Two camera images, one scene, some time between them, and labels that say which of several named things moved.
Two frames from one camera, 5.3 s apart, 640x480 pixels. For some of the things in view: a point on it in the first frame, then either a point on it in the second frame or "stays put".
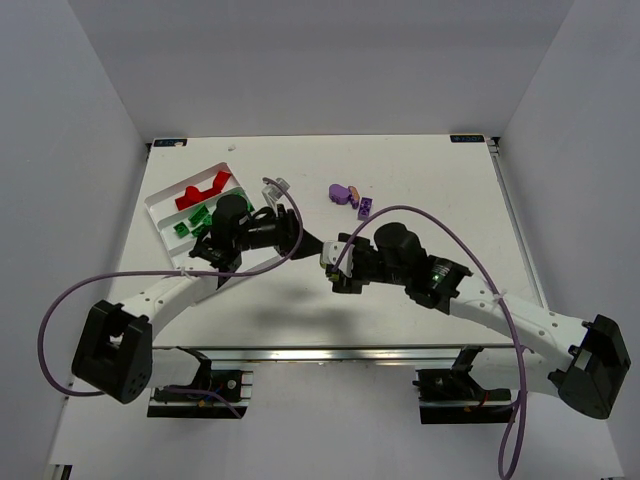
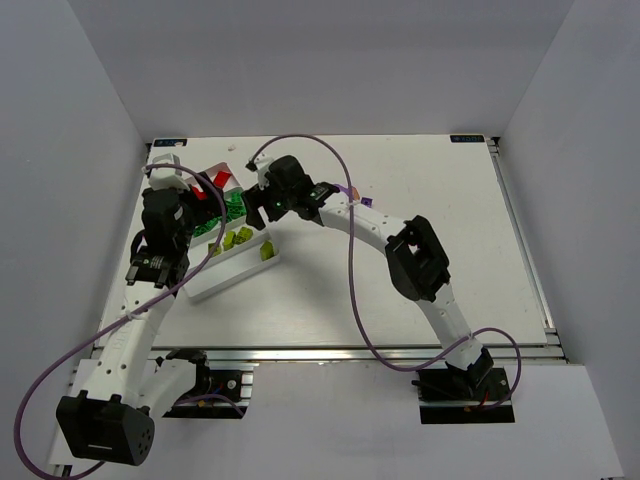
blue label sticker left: x=170 y=142 stays put
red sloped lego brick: x=221 y=179 stays put
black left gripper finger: x=309 y=245 -> x=210 y=208
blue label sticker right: x=467 y=139 stays put
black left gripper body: x=289 y=231 -> x=198 y=211
